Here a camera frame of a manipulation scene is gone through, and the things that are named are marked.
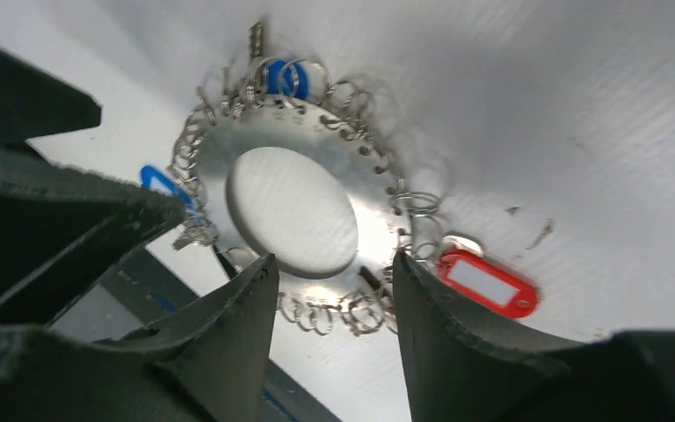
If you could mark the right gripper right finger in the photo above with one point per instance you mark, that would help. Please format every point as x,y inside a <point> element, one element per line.
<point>463,362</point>

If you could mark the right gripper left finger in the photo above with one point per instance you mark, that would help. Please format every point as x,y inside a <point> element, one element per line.
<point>206,362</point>

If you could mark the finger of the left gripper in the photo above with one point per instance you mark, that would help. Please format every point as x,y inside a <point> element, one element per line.
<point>61,229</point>
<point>35,104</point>

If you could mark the red tag key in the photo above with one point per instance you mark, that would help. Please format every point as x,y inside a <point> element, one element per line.
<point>463,266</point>

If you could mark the blue tag key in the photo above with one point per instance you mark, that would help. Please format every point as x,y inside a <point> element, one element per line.
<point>154,179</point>
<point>270,75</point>

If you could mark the blue tag key on disc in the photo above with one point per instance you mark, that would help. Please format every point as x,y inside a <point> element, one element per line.
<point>270,75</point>

